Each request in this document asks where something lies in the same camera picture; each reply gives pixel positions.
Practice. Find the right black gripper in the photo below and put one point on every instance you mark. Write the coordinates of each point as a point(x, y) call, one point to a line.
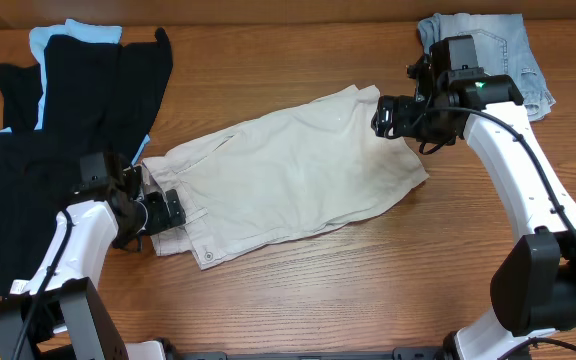
point(402, 107)

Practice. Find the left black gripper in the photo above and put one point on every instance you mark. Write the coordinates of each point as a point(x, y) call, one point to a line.
point(159, 218)

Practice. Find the beige khaki shorts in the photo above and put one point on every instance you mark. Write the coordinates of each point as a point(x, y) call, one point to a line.
point(290, 174)

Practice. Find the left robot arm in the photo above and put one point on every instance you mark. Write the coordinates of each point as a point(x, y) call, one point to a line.
point(58, 313)

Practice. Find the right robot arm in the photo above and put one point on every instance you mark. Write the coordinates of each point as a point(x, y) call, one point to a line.
point(533, 292)

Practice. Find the folded light blue jeans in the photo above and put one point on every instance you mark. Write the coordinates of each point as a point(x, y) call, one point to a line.
point(502, 47)

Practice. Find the black garment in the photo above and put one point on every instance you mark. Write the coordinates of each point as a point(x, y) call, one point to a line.
point(86, 98)

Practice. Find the light blue garment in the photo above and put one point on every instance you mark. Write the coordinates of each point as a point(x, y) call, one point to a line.
point(26, 112)

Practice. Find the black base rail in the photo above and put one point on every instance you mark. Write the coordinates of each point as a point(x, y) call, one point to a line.
point(318, 354)

